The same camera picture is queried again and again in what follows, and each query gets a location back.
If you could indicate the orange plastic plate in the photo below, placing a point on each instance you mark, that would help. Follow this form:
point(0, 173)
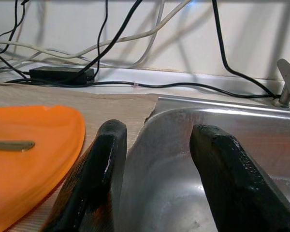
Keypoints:
point(38, 169)

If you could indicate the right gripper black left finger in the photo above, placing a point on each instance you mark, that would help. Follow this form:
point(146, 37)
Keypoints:
point(94, 174)

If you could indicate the chrome sink faucet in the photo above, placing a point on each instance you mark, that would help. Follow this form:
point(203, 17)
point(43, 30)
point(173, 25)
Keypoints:
point(288, 79)

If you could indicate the silver metal fork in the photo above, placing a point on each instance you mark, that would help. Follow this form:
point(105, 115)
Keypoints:
point(14, 145)

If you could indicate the black power adapter brick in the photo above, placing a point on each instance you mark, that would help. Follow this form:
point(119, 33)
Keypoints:
point(58, 73)

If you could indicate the beige woven placemat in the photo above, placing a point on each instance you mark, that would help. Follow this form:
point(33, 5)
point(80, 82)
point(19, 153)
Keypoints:
point(111, 106)

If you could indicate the stainless steel sink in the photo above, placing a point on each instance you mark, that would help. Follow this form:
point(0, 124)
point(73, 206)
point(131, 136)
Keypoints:
point(164, 169)

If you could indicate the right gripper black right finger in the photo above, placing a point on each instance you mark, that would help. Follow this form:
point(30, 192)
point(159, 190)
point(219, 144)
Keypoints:
point(232, 183)

